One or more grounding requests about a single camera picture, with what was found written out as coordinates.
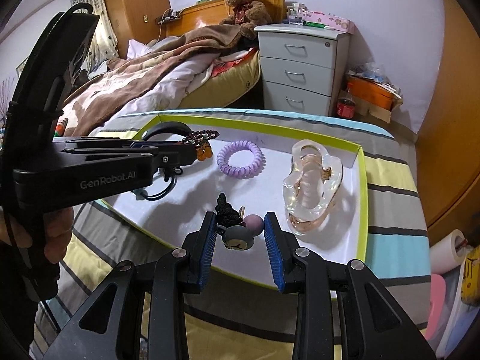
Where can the orange storage box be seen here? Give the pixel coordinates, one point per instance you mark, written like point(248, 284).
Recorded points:
point(370, 92)

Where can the pink plastic stool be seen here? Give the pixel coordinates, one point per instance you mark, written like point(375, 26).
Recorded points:
point(438, 291)

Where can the wooden bed headboard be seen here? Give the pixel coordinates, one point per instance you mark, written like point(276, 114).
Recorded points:
point(212, 12)

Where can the wooden wardrobe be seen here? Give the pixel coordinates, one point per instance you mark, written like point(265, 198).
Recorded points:
point(447, 147)

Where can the cola bottle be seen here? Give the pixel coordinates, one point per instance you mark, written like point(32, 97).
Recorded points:
point(346, 106)

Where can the brown fleece blanket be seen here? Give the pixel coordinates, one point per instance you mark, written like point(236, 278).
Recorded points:
point(98, 100)

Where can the patterned curtain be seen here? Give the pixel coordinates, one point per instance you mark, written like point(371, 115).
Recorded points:
point(104, 43)

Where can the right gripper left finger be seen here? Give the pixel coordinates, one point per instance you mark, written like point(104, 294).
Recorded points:
point(108, 324)

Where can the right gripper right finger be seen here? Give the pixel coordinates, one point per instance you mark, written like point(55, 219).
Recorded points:
point(372, 324)

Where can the clear amber hair claw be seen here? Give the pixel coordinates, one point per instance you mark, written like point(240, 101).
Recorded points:
point(310, 189)

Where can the black fitness band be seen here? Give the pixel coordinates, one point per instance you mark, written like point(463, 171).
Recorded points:
point(169, 127)

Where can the white paper roll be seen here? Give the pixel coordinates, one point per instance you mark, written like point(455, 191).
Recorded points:
point(448, 253)

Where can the black amber beaded hair clip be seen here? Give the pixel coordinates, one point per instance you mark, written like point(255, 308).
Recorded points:
point(200, 141)

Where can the brown teddy bear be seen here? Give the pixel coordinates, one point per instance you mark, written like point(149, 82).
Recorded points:
point(248, 14)

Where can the grey drawer nightstand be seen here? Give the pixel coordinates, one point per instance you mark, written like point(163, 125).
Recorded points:
point(302, 67)

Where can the person's left hand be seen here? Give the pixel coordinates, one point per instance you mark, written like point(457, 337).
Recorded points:
point(58, 234)

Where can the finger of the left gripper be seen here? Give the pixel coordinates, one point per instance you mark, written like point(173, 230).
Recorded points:
point(85, 142)
point(149, 159)

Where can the green shallow box tray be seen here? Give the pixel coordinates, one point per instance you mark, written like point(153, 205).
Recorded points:
point(343, 235)

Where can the pink floral box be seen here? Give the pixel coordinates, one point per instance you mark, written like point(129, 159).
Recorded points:
point(327, 21)

